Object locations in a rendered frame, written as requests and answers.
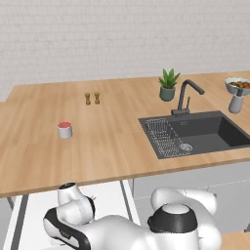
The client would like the grey cupboard door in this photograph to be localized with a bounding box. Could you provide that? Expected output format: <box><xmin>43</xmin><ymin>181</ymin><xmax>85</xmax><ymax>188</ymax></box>
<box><xmin>206</xmin><ymin>161</ymin><xmax>250</xmax><ymax>232</ymax></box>
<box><xmin>132</xmin><ymin>170</ymin><xmax>211</xmax><ymax>229</ymax></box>

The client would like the dark grey sink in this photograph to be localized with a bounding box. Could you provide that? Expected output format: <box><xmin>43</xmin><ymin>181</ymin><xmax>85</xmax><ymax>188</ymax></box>
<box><xmin>138</xmin><ymin>109</ymin><xmax>250</xmax><ymax>160</ymax></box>

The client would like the green plant in grey pot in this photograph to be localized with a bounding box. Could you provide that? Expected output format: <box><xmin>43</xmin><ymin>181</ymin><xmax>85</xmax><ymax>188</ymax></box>
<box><xmin>157</xmin><ymin>67</ymin><xmax>182</xmax><ymax>103</ymax></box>

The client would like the fruit bowl on grey stand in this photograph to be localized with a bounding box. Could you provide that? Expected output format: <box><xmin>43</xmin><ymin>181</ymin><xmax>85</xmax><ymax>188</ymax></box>
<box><xmin>224</xmin><ymin>76</ymin><xmax>250</xmax><ymax>115</ymax></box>

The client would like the white cup with red filling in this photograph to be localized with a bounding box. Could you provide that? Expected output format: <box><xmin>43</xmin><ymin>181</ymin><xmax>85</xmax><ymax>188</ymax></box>
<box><xmin>57</xmin><ymin>121</ymin><xmax>73</xmax><ymax>140</ymax></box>

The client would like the dark grey tap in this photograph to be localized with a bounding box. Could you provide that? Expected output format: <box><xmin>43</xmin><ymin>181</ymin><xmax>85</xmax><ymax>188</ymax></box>
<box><xmin>171</xmin><ymin>78</ymin><xmax>206</xmax><ymax>118</ymax></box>

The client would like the white open drawer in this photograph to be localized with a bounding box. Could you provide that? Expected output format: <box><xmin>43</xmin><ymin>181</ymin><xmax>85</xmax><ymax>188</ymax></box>
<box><xmin>2</xmin><ymin>180</ymin><xmax>142</xmax><ymax>250</ymax></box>

